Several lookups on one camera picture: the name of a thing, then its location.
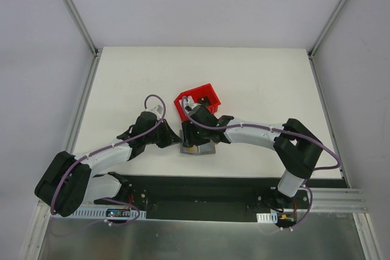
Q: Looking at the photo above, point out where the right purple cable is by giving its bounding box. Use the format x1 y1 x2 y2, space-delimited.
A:
181 96 342 232

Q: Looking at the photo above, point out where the red plastic bin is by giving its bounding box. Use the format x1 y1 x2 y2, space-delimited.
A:
174 83 221 122

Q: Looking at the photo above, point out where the aluminium front rail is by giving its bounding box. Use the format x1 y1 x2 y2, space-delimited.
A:
311 188 368 213

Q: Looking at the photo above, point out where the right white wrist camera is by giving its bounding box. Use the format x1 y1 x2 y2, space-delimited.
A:
183 96 196 111

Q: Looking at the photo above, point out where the grey leather card holder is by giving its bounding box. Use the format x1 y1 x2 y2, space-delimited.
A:
180 141 216 156

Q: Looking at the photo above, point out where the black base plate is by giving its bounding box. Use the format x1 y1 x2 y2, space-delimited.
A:
94 174 317 221

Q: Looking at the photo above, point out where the left aluminium frame post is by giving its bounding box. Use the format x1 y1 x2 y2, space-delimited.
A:
62 0 99 57

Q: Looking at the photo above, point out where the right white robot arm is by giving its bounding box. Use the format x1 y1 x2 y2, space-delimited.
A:
182 102 322 208

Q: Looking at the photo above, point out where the black block in bin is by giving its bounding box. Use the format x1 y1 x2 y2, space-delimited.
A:
197 96 211 107

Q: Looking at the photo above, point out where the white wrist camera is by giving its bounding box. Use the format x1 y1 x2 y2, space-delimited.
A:
183 96 196 111
146 105 165 119

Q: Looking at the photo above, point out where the right white cable duct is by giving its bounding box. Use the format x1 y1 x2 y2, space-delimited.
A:
256 211 278 224

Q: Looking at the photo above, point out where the right aluminium frame post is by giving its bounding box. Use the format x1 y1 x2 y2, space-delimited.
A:
308 0 350 60

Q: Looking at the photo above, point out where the purple cable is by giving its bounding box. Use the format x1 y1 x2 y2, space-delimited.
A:
50 94 167 227
181 96 342 232

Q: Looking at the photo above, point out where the white cable duct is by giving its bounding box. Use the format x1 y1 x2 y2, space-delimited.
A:
68 207 146 220
256 211 278 224

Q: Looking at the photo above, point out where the left white cable duct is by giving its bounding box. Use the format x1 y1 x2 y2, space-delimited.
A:
68 207 146 220

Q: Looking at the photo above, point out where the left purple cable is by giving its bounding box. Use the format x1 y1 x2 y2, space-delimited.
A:
50 94 167 227

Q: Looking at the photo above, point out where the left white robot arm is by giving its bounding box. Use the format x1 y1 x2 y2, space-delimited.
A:
34 111 181 217

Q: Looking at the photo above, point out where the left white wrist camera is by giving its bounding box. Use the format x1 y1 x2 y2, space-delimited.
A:
146 105 165 119

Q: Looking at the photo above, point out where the aluminium frame post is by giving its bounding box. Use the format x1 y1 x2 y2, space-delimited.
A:
62 0 99 57
308 0 350 60

